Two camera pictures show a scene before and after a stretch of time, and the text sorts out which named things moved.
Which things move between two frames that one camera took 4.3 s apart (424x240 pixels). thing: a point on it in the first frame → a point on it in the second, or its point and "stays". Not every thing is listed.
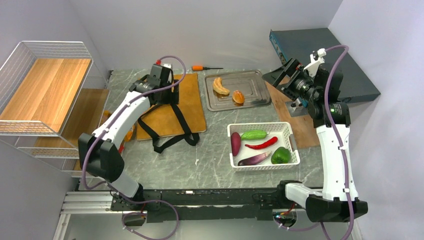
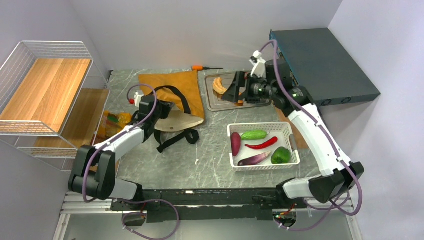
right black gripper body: [300, 84] → [257, 89]
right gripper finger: [279, 77] → [231, 94]
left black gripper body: [169, 97] → [163, 110]
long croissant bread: [218, 89] stays
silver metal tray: [252, 83] stays
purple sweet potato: [235, 143] stays
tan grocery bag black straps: [164, 123] stays
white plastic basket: [262, 146] stays
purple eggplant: [254, 159] stays
